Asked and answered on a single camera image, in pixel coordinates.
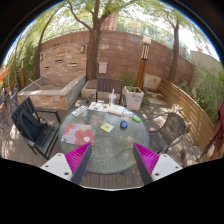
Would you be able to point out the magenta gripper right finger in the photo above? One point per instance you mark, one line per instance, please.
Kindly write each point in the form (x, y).
(153, 166)

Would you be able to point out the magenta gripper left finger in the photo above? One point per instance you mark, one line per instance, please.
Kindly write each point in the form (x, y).
(70, 166)

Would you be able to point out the floral pink mouse pad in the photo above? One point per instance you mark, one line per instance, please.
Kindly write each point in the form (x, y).
(78, 134)

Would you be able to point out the dark blue computer mouse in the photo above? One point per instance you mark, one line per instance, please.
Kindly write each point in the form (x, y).
(123, 125)

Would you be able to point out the wicker metal chair right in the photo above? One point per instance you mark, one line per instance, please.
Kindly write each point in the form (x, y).
(171, 133)

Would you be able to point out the black slatted chair left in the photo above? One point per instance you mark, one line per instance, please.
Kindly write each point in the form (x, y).
(40, 136)

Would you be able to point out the green tube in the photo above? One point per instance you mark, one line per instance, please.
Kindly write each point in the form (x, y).
(136, 118)

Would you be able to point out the round glass patio table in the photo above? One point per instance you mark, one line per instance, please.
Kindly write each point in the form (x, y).
(112, 151)

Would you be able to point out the yellow sticky note pad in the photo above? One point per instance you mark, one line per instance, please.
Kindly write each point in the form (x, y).
(107, 127)

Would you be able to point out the patterned card on table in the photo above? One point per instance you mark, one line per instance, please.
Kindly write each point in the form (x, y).
(79, 110)

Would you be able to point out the wooden slat fence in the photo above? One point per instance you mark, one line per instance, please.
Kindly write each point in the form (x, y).
(201, 126)

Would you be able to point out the open magazine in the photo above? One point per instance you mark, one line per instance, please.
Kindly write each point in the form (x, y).
(102, 107)

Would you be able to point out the white square planter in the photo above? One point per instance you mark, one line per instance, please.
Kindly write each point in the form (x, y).
(134, 97)

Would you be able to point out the stone raised planter bed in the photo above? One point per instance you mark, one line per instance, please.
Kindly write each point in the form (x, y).
(45, 94)

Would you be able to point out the red folded umbrella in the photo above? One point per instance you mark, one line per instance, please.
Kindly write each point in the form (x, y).
(217, 137)

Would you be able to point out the clear plastic cup with straw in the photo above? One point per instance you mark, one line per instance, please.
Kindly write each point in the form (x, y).
(112, 98)

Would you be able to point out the dark wooden chair back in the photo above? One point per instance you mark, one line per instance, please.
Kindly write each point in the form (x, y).
(110, 86)

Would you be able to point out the right tree trunk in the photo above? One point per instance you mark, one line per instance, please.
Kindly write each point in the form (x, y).
(175, 51)

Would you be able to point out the central tree trunk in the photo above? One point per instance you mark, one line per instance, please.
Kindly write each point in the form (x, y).
(94, 34)

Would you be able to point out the wooden lamp post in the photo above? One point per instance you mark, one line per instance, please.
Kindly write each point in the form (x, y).
(144, 57)

